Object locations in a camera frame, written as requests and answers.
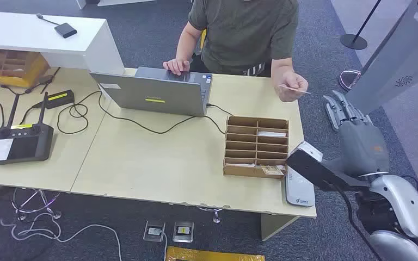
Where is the person's right hand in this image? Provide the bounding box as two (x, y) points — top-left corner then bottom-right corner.
(163, 58), (191, 76)

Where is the person's left hand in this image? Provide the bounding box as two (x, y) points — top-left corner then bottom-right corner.
(271, 68), (309, 103)

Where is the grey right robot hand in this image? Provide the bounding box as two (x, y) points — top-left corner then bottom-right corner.
(322, 90), (391, 178)

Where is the ID card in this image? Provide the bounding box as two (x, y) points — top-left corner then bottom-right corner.
(278, 84), (312, 96)

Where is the printed room key card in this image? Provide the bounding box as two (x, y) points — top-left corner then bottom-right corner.
(260, 165), (285, 177)

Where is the person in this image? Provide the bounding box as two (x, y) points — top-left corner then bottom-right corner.
(163, 0), (309, 103)

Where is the grey card reader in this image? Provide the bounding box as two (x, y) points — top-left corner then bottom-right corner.
(285, 168), (316, 208)

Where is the cardboard slotted card organizer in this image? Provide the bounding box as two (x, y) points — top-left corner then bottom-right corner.
(223, 115), (290, 180)

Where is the grey laptop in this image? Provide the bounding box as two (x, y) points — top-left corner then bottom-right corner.
(89, 66), (213, 118)

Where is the chrome stanchion base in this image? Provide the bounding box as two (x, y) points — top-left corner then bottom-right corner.
(339, 69), (362, 92)

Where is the white furniture panel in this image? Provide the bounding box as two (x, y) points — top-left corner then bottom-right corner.
(97, 0), (157, 7)

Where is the grey kiosk stand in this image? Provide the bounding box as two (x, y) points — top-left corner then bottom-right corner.
(344, 0), (418, 125)

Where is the desk leg panel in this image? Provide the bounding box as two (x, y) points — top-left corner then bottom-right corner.
(260, 212), (300, 241)

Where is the black USB hub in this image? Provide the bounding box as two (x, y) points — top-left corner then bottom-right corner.
(54, 22), (78, 39)

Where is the black power adapter yellow label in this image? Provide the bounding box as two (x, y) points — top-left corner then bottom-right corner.
(45, 89), (76, 110)

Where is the white counter shelf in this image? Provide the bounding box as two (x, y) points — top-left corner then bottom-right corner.
(0, 10), (126, 75)

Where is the chrome furniture foot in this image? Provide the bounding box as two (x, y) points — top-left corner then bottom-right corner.
(198, 206), (224, 224)

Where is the cardboard organizer with yellow tape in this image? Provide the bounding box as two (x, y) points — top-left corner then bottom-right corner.
(0, 48), (50, 89)

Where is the metal floor socket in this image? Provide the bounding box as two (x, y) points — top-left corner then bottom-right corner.
(143, 220), (167, 243)
(172, 221), (195, 244)

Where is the black remote controller with antennas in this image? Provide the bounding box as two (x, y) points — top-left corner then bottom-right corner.
(0, 91), (54, 166)

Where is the yellow taped package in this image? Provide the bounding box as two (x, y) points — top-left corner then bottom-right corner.
(165, 246), (266, 261)

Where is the chrome stool base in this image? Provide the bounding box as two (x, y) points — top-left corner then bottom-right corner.
(10, 187), (63, 221)

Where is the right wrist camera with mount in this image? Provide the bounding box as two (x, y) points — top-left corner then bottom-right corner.
(285, 141), (371, 192)

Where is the black laptop power cable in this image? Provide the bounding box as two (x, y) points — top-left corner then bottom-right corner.
(56, 90), (234, 135)

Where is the black stanchion post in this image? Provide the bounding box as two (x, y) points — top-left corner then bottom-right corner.
(340, 0), (383, 51)

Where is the black cable with plug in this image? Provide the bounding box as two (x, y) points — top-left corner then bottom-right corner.
(0, 67), (61, 96)

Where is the black adapter mains cable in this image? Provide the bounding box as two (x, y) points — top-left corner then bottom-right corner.
(19, 102), (48, 126)

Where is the black USB hub cable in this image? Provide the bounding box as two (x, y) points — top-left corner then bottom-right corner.
(35, 13), (61, 27)

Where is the white floor cable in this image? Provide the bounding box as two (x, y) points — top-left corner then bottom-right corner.
(0, 205), (123, 261)

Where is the white socket cable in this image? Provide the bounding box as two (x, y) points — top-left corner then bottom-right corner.
(156, 230), (169, 261)

